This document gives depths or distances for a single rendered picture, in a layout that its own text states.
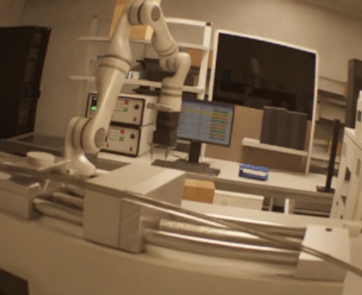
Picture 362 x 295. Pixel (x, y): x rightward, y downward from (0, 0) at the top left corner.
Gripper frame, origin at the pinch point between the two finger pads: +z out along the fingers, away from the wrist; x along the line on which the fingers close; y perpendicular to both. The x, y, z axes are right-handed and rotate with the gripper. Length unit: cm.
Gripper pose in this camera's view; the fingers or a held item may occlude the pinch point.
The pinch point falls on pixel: (158, 164)
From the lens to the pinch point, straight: 196.9
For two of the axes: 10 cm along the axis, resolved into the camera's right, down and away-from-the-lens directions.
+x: -8.6, -1.9, 4.8
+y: 4.9, -0.7, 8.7
